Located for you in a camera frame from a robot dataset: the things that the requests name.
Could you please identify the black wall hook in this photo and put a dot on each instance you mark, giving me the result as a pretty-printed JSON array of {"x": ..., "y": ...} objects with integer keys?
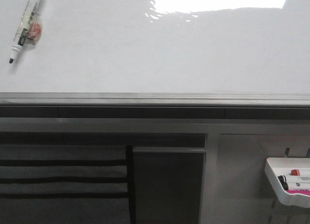
[{"x": 286, "y": 154}]

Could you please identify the black capped marker upper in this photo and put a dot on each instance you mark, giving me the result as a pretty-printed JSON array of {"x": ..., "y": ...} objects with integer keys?
[{"x": 293, "y": 179}]

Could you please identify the red capped marker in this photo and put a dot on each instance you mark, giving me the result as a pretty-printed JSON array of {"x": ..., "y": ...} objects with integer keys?
[{"x": 300, "y": 172}]

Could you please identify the white whiteboard marker with tape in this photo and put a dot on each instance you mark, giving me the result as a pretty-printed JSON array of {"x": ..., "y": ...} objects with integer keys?
[{"x": 28, "y": 31}]

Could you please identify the pink eraser block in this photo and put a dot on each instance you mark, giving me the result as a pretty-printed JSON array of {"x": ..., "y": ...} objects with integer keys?
[{"x": 298, "y": 192}]

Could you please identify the black capped marker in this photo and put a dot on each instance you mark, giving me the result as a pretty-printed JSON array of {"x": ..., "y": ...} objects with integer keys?
[
  {"x": 293, "y": 179},
  {"x": 295, "y": 186}
]

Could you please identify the grey striped fabric organizer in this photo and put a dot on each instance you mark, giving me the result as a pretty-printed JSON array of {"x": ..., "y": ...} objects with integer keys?
[{"x": 67, "y": 185}]

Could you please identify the white plastic marker tray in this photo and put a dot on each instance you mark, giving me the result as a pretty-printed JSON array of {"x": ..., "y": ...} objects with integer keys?
[{"x": 276, "y": 166}]

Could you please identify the black capped marker lower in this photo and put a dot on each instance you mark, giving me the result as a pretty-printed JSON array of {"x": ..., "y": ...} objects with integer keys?
[{"x": 295, "y": 186}]

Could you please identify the dark grey panel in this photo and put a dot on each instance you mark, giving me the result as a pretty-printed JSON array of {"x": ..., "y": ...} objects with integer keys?
[{"x": 168, "y": 184}]

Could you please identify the white whiteboard with metal frame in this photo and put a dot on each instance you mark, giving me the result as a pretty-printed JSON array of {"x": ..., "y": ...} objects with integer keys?
[{"x": 160, "y": 52}]

